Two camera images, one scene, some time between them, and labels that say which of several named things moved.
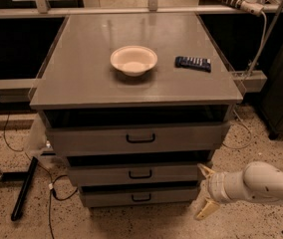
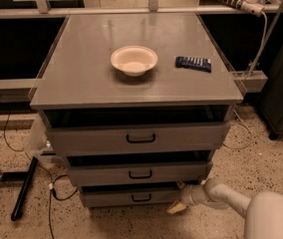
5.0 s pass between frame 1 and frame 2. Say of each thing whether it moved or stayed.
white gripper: moved
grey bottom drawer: stayed
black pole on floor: stayed
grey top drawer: stayed
